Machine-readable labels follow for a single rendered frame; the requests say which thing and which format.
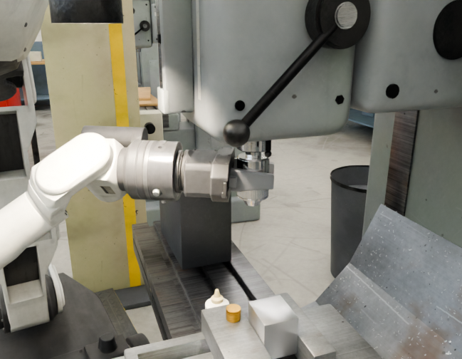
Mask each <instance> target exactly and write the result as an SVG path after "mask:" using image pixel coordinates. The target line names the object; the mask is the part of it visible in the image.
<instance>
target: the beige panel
mask: <svg viewBox="0 0 462 359"><path fill-rule="evenodd" d="M122 13H123V24H52V23H51V15H50V8H49V5H48V7H47V9H46V11H45V16H44V20H43V23H42V26H41V38H42V44H43V54H44V60H45V66H46V76H47V82H48V92H49V98H50V104H51V115H52V121H53V131H54V137H55V142H56V149H58V148H60V147H62V146H63V145H64V144H66V143H67V142H69V141H70V140H72V139H73V138H74V137H76V136H78V135H80V134H81V131H82V129H83V126H85V125H94V126H116V127H139V128H140V127H141V125H140V104H139V93H138V82H137V61H136V50H135V28H134V17H133V6H132V0H122ZM65 210H66V211H67V213H68V218H67V219H66V220H65V224H66V229H67V235H68V245H69V252H70V262H71V268H72V274H73V277H72V279H74V280H76V281H77V282H78V283H81V284H82V285H84V286H85V287H86V288H88V289H90V290H91V291H92V292H94V293H96V292H99V291H104V290H107V289H109V288H113V290H114V291H115V293H116V295H117V297H118V298H119V300H120V302H121V304H122V306H123V308H124V309H125V310H130V309H133V308H140V307H144V306H151V305H152V304H151V302H150V299H149V296H148V293H147V289H146V286H145V283H144V280H143V278H142V274H141V271H140V268H139V265H138V262H137V258H136V256H135V252H134V247H133V238H132V225H133V224H139V223H145V222H147V212H146V201H145V199H132V198H131V197H130V196H129V194H128V193H127V194H126V195H125V196H124V197H123V198H121V199H119V200H117V201H115V202H103V201H101V200H99V199H98V198H97V197H96V196H95V195H94V194H93V193H92V192H91V191H90V190H89V189H88V188H87V187H84V188H82V189H81V190H80V191H79V192H77V193H75V194H74V195H73V196H72V197H71V198H70V201H69V203H68V206H67V207H66V209H65Z"/></svg>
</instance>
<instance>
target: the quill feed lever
mask: <svg viewBox="0 0 462 359"><path fill-rule="evenodd" d="M370 15H371V9H370V3H369V0H309V1H308V4H307V6H306V10H305V26H306V29H307V32H308V34H309V36H310V37H311V39H312V40H313V41H312V42H311V43H310V45H309V46H308V47H307V48H306V49H305V50H304V51H303V52H302V53H301V54H300V55H299V56H298V57H297V58H296V60H295V61H294V62H293V63H292V64H291V65H290V67H289V68H288V69H287V70H286V71H285V72H284V73H283V74H282V76H281V77H280V78H279V79H278V80H277V81H276V82H275V83H274V84H273V85H272V86H271V87H270V88H269V90H268V91H267V92H266V93H265V94H264V95H263V96H262V98H261V99H260V100H259V101H258V102H257V103H256V104H255V105H254V106H253V107H252V108H251V109H250V110H249V112H248V113H247V114H246V115H245V116H244V117H243V118H242V120H237V119H235V120H231V121H229V122H227V123H226V125H225V126H224V129H223V137H224V140H225V141H226V143H227V144H229V145H230V146H232V147H240V146H243V145H245V144H246V143H247V142H248V140H249V137H250V134H251V132H250V129H249V127H250V126H251V125H252V124H253V123H254V122H255V121H256V119H257V118H258V117H259V116H260V115H261V114H262V113H263V111H264V110H265V109H266V108H267V107H268V106H269V105H270V104H271V103H272V102H273V101H274V100H275V99H276V97H277V96H278V95H279V94H280V93H281V92H282V91H283V89H284V88H285V87H286V86H287V85H288V84H289V83H290V82H291V81H292V79H294V77H296V75H297V74H298V73H299V72H300V71H301V70H302V69H303V67H304V66H305V65H306V64H307V63H308V62H309V61H310V59H311V58H312V57H313V56H314V55H315V54H316V53H317V52H318V51H319V50H320V49H321V48H322V47H323V48H332V49H346V48H349V47H352V46H353V45H355V44H356V43H357V42H358V41H359V40H360V39H361V38H362V37H363V35H364V34H365V32H366V30H367V28H368V25H369V21H370Z"/></svg>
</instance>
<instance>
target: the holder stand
mask: <svg viewBox="0 0 462 359"><path fill-rule="evenodd" d="M159 209H160V222H161V231H162V233H163V235H164V238H165V239H166V240H167V243H168V245H169V246H170V248H171V250H172V252H173V253H174V255H175V257H176V259H177V261H178V262H179V265H180V266H181V268H182V269H183V270H185V269H192V268H196V267H200V266H207V265H211V264H218V263H222V262H226V261H230V260H231V195H230V198H229V202H212V201H211V198H206V197H185V196H184V193H183V191H182V193H181V196H180V198H179V200H178V201H166V203H162V201H161V200H160V201H159Z"/></svg>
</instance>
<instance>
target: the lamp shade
mask: <svg viewBox="0 0 462 359"><path fill-rule="evenodd" d="M48 2H49V8H50V15H51V23H52V24H123V13H122V0H48Z"/></svg>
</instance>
